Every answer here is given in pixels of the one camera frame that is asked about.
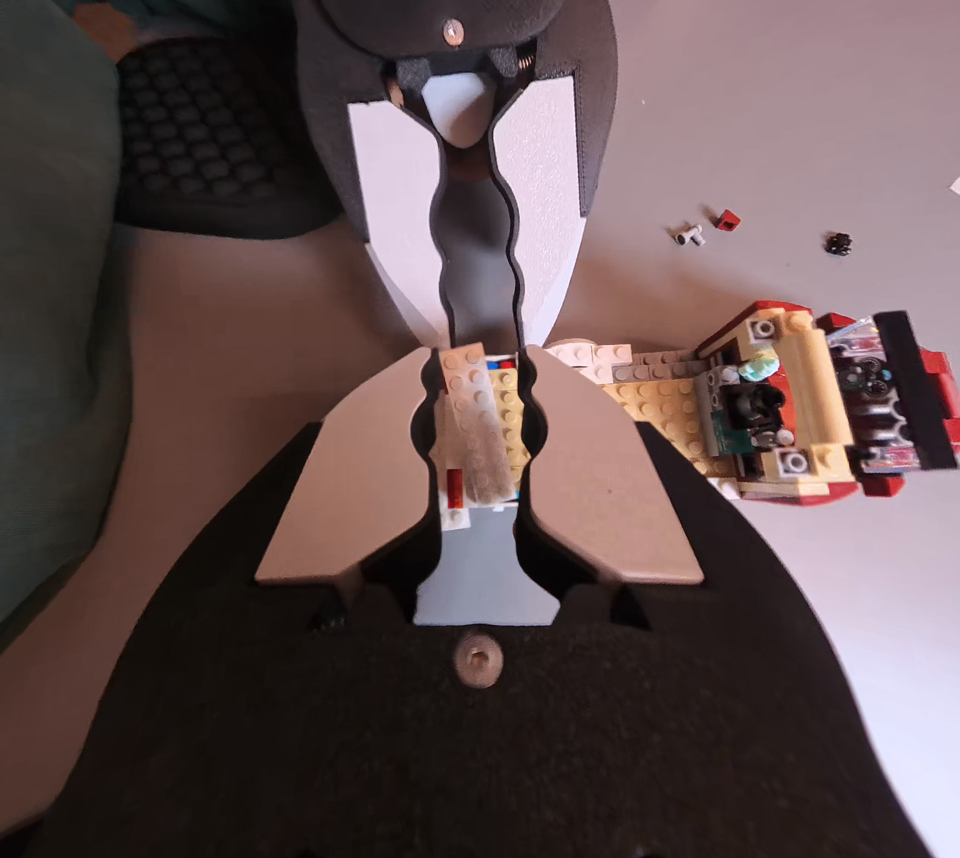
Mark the toy brick truck model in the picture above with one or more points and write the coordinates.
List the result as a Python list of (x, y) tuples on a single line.
[(787, 408)]

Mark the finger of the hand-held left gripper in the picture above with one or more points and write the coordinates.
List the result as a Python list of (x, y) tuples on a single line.
[(397, 198), (547, 183)]

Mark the small grey brick piece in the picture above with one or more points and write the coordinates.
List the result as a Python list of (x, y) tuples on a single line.
[(688, 235)]

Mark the white long brick plate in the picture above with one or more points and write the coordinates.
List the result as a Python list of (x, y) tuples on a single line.
[(476, 415)]

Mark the small black brick piece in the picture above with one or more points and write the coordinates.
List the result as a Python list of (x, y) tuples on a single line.
[(838, 243)]

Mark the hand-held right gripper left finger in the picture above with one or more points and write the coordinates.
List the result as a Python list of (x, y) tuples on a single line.
[(352, 498)]

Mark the black wrist rest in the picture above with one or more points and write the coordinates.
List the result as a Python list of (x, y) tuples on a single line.
[(217, 138)]

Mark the dark red slope piece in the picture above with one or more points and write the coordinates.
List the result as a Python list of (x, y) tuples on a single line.
[(727, 220)]

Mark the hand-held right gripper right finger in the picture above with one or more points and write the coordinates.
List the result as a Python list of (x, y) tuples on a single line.
[(607, 498)]

